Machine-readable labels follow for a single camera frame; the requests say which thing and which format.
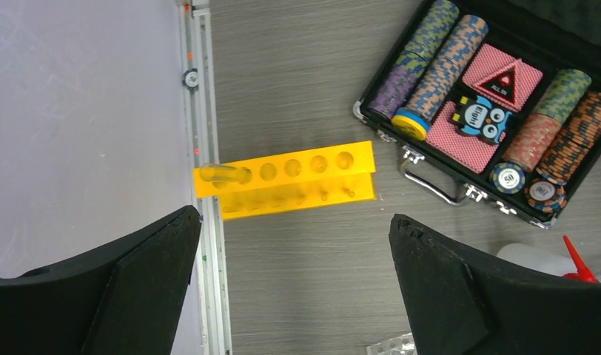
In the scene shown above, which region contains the black poker chip case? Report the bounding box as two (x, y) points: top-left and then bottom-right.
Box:
(353, 1), (601, 229)

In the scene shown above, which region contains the yellow test tube rack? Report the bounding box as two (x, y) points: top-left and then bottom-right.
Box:
(194, 141), (376, 220)

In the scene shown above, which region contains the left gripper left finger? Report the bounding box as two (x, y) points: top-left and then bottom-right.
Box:
(0, 206), (201, 354)

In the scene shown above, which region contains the white squeeze bottle red cap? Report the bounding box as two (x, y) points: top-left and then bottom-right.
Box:
(496, 235), (601, 283)

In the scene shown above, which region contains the clear plastic well plate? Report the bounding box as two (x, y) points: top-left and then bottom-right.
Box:
(366, 333), (417, 355)

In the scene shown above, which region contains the clear test tube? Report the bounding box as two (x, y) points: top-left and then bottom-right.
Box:
(198, 163), (252, 184)

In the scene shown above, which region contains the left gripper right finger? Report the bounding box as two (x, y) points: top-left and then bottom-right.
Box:
(389, 214), (601, 354)

